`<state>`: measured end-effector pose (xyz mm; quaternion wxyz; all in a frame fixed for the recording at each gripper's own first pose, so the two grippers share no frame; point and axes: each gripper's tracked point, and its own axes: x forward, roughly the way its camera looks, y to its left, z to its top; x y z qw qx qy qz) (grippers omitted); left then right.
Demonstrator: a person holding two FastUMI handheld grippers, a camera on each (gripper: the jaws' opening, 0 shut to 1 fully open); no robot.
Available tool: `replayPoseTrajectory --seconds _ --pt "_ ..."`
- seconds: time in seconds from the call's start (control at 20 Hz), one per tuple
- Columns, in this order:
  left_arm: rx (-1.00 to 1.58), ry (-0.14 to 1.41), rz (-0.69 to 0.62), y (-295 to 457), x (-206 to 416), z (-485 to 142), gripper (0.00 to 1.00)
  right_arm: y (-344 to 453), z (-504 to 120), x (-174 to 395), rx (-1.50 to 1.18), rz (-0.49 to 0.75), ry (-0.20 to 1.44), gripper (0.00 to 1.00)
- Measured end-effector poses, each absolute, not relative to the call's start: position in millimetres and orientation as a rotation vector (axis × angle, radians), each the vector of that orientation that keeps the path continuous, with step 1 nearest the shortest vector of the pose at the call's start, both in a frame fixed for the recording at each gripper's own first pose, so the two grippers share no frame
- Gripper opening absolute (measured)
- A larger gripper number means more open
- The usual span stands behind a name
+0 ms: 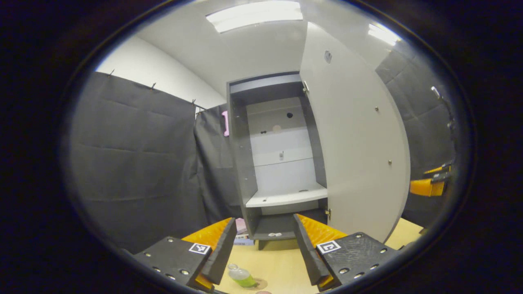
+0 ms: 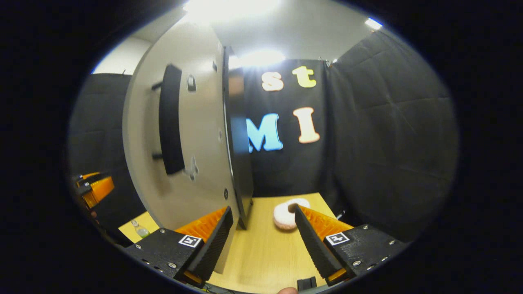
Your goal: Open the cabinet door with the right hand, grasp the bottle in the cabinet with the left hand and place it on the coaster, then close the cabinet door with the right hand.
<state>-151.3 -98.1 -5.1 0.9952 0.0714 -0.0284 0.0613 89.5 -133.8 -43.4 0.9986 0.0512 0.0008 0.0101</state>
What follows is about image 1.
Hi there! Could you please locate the long ceiling light panel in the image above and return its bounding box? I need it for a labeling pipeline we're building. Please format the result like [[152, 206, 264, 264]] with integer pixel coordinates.
[[368, 22, 402, 46]]

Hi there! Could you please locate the beige cabinet door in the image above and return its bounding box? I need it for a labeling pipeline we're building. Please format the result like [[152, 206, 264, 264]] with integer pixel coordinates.
[[299, 21, 411, 244]]

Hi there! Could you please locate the round brown coaster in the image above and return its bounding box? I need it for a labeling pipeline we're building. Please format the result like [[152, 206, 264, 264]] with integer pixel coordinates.
[[244, 278, 268, 291]]

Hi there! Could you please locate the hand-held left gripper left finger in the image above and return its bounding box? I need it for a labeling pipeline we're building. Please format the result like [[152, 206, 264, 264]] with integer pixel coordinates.
[[133, 218, 238, 293]]

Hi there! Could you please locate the clear bottle with green liquid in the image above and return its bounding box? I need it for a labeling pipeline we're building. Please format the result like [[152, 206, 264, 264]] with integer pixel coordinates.
[[227, 263, 258, 289]]

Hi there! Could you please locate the black backdrop cloth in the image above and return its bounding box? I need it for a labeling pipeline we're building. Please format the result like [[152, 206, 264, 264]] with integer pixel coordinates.
[[65, 48, 460, 254]]

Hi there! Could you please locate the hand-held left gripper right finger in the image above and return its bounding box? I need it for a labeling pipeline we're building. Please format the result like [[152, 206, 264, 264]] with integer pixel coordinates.
[[293, 213, 401, 292]]

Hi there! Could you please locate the large ceiling light panel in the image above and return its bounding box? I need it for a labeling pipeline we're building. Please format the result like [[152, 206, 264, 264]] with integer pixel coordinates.
[[206, 0, 304, 33]]

